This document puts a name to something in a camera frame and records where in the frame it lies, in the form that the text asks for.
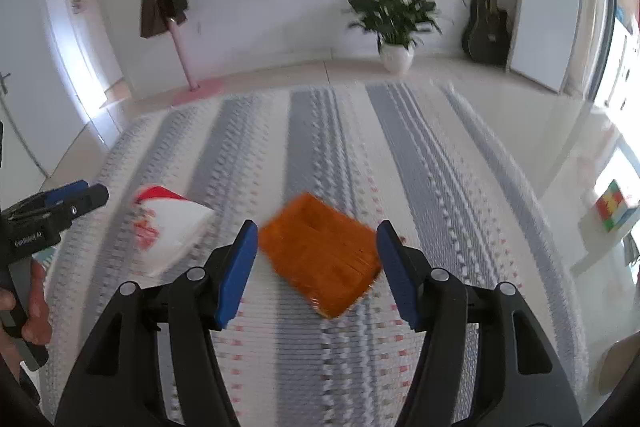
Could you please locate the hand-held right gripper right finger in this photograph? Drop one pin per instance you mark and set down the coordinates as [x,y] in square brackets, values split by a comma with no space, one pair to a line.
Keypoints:
[400,277]

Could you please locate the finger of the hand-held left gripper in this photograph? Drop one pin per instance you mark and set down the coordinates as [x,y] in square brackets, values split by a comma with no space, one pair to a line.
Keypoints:
[90,199]
[65,193]

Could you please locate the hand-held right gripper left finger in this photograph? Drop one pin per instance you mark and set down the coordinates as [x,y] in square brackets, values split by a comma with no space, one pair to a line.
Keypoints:
[235,277]

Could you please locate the white red paper bag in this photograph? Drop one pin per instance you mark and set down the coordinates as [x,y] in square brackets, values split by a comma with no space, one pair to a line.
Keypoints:
[170,232]

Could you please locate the orange snack packet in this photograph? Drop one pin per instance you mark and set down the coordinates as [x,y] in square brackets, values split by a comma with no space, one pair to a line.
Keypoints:
[320,252]

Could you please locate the person's left hand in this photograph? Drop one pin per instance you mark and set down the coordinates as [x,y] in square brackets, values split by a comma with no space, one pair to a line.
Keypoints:
[39,302]

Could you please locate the grey white striped blanket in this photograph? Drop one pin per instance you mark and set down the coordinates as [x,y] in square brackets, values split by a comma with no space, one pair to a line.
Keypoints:
[325,147]

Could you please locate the pink coat rack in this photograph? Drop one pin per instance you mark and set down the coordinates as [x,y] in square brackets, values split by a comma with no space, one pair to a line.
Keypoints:
[181,52]

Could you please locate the brown handbag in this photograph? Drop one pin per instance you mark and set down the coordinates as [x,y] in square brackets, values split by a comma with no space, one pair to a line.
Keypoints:
[152,17]

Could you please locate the white low table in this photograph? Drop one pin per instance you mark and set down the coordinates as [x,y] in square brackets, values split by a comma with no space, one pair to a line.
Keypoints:
[600,247]

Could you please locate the dark handbag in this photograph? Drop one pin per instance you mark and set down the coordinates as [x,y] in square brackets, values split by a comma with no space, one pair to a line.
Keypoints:
[175,2]

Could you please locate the colourful block box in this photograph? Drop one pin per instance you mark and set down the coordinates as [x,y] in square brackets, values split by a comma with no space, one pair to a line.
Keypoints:
[615,207]

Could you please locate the potted green plant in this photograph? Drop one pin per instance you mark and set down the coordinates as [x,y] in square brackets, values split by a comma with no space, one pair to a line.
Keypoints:
[395,19]

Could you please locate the plain white door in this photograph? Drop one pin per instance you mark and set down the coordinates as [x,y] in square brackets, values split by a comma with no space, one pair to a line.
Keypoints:
[550,7]

